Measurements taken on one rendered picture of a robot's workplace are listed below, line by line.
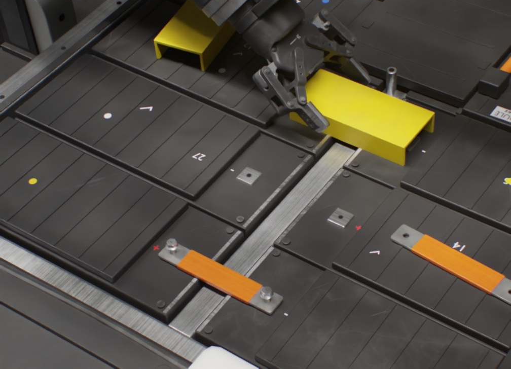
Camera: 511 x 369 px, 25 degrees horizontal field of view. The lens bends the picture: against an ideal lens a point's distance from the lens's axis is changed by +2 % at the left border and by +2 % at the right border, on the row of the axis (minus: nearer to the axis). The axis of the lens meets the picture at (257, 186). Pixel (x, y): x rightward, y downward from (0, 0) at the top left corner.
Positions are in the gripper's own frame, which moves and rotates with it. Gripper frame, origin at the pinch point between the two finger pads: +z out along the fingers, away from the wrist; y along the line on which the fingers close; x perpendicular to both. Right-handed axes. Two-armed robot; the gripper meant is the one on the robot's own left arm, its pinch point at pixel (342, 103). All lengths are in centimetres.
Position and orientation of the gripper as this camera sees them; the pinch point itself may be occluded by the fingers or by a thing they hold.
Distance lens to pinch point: 140.6
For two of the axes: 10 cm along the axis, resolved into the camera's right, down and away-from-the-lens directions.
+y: -5.8, 6.1, -5.4
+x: 4.7, -3.0, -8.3
